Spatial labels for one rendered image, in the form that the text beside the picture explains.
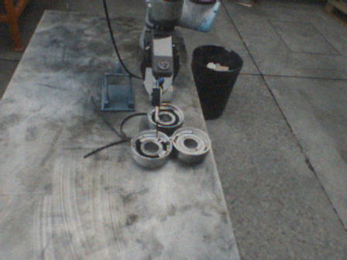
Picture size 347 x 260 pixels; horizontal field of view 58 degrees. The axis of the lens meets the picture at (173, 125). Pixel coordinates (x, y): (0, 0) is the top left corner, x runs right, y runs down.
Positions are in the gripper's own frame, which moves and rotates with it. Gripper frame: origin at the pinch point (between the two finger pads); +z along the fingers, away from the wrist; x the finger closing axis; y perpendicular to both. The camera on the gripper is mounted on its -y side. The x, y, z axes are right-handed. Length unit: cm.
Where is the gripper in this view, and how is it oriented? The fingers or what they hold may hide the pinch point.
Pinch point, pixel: (156, 92)
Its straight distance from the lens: 82.8
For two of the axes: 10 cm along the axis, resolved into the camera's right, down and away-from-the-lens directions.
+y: -1.5, -6.8, 7.2
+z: -1.3, 7.4, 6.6
